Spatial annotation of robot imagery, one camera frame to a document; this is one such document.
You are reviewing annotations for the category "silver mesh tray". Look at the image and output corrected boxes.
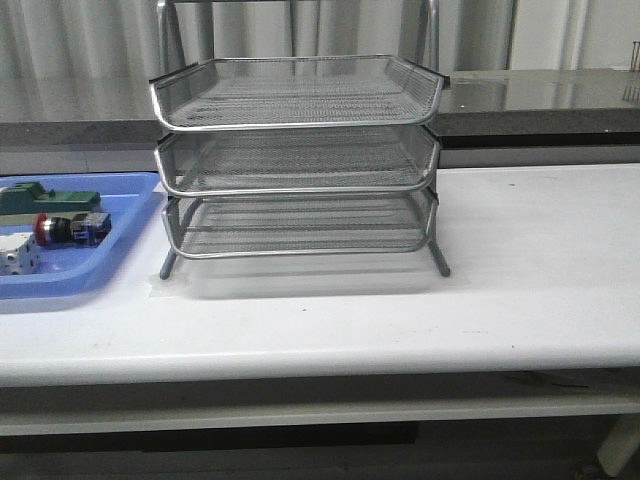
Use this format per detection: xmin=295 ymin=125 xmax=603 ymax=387
xmin=149 ymin=54 xmax=446 ymax=132
xmin=162 ymin=192 xmax=438 ymax=260
xmin=154 ymin=126 xmax=441 ymax=197

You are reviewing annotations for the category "red emergency stop button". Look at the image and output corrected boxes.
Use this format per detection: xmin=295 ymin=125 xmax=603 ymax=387
xmin=33 ymin=212 xmax=112 ymax=247

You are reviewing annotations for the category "blue plastic tray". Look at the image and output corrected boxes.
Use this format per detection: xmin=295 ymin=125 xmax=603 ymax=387
xmin=1 ymin=172 xmax=163 ymax=299

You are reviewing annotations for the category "white connector block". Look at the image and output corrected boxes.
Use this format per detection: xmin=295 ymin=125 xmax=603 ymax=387
xmin=1 ymin=232 xmax=41 ymax=276

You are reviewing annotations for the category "green terminal block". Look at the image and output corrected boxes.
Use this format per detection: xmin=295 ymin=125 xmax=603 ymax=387
xmin=1 ymin=182 xmax=101 ymax=215

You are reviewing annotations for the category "grey stone counter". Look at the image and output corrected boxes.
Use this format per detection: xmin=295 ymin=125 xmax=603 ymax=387
xmin=1 ymin=69 xmax=639 ymax=149

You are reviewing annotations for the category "white table leg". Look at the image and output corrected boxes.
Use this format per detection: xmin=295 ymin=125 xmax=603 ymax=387
xmin=596 ymin=414 xmax=640 ymax=478

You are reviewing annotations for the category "grey metal rack frame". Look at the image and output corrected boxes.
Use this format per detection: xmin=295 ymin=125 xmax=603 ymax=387
xmin=156 ymin=0 xmax=451 ymax=277

